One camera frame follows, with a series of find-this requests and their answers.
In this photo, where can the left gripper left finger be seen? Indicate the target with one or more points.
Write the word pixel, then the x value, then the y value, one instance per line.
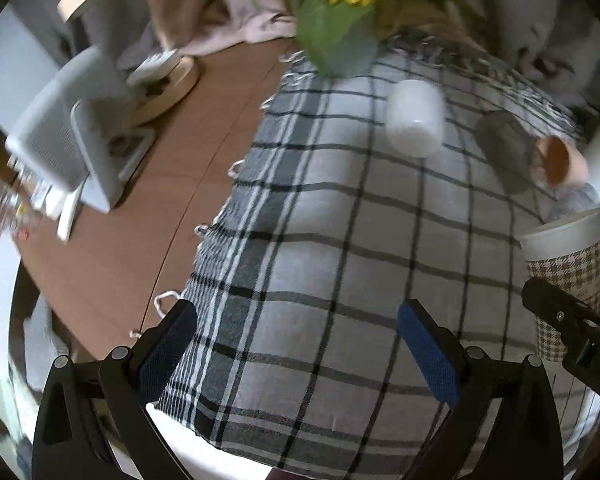
pixel 69 442

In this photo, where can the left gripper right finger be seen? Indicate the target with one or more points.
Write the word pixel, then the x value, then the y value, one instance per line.
pixel 524 441

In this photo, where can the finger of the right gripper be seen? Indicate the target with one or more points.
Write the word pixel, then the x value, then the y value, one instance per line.
pixel 547 302

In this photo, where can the houndstooth paper cup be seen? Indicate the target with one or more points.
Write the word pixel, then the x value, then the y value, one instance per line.
pixel 566 253

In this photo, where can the clear bluish plastic cup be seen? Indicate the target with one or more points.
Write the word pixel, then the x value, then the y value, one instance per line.
pixel 570 201

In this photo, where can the terracotta pink cup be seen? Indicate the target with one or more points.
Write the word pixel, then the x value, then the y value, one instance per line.
pixel 558 164

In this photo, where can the white ceramic cup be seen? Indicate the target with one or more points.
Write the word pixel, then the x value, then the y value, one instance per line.
pixel 415 117

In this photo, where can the maroon trouser legs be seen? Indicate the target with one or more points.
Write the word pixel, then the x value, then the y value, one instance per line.
pixel 277 474

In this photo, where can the plaid grey white tablecloth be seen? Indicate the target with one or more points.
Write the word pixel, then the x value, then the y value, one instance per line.
pixel 296 362

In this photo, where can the ribbed blue-grey vase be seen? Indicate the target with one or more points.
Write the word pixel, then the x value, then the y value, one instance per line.
pixel 353 55

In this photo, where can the pink beige cloth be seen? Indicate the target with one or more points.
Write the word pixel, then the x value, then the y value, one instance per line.
pixel 203 27

